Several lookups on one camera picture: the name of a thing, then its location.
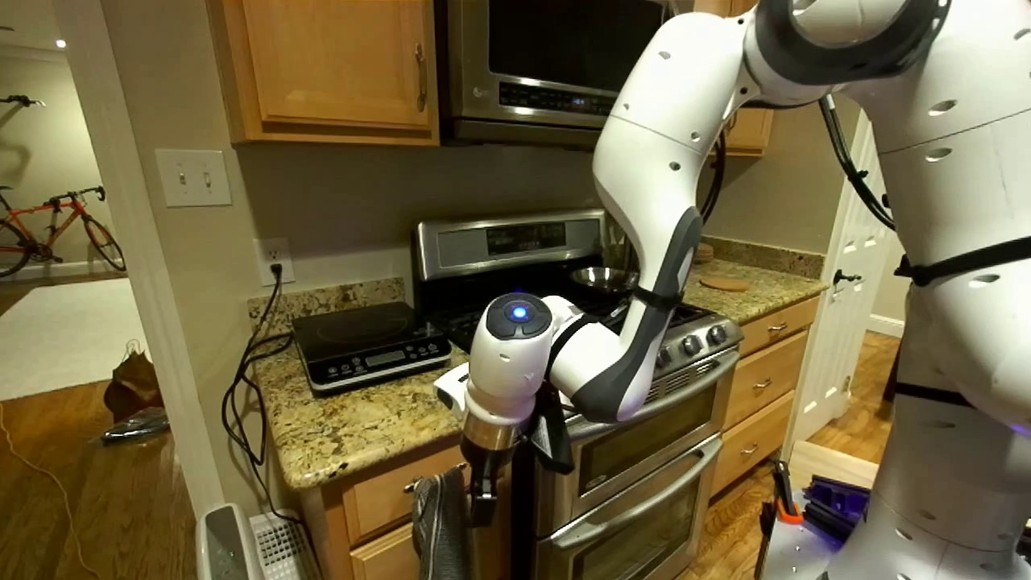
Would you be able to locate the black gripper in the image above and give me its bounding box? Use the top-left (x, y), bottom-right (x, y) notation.
top-left (460, 446), bottom-right (513, 528)

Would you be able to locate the gray dish towel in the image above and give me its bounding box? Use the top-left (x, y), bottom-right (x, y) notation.
top-left (412, 462), bottom-right (478, 580)

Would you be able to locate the wooden drawer with towel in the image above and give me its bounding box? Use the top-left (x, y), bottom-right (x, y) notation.
top-left (336, 439), bottom-right (471, 546)

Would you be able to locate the wooden drawer below towel drawer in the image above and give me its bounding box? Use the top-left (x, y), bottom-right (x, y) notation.
top-left (348, 521), bottom-right (424, 580)

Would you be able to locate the deep wooden drawer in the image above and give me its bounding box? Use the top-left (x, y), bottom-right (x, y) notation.
top-left (706, 390), bottom-right (798, 497)
top-left (720, 332), bottom-right (812, 431)

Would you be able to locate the shallow wooden drawer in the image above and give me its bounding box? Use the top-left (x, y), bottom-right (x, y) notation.
top-left (739, 297), bottom-right (822, 358)

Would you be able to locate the stainless steel gas range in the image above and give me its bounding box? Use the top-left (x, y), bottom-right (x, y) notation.
top-left (415, 207), bottom-right (747, 580)

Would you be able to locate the black portable induction cooktop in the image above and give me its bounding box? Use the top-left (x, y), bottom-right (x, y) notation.
top-left (289, 299), bottom-right (453, 396)

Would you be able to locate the white vented panel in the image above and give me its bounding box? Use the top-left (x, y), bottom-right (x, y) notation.
top-left (248, 511), bottom-right (315, 580)

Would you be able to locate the steel frying pan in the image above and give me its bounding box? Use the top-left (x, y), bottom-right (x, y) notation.
top-left (568, 264), bottom-right (639, 299)

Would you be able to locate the white floor heater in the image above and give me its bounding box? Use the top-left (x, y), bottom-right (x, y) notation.
top-left (194, 501), bottom-right (253, 580)

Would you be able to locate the round wooden trivet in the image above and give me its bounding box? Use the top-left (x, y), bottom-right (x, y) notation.
top-left (696, 272), bottom-right (755, 297)

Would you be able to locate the purple lit device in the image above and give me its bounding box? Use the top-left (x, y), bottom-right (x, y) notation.
top-left (798, 477), bottom-right (863, 535)

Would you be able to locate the light wooden board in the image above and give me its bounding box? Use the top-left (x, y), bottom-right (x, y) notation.
top-left (786, 439), bottom-right (881, 494)

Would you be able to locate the gray shoe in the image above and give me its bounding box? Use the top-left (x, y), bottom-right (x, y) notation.
top-left (100, 414), bottom-right (173, 446)

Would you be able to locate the brown paper bag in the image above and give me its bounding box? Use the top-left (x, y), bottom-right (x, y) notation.
top-left (104, 350), bottom-right (166, 427)

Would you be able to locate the white panel door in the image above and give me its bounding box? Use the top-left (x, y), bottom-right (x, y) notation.
top-left (786, 107), bottom-right (909, 446)

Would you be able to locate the stainless steel microwave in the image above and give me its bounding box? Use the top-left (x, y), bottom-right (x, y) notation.
top-left (444, 0), bottom-right (703, 150)

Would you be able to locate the orange bicycle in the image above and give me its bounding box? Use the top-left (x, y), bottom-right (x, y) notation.
top-left (0, 185), bottom-right (127, 280)

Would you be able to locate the black power cord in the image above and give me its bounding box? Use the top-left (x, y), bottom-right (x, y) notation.
top-left (219, 263), bottom-right (299, 519)

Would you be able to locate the white wall outlet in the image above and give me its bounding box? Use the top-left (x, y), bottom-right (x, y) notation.
top-left (256, 239), bottom-right (295, 291)

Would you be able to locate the white light switch plate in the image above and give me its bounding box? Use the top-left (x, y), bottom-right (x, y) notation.
top-left (154, 146), bottom-right (234, 209)

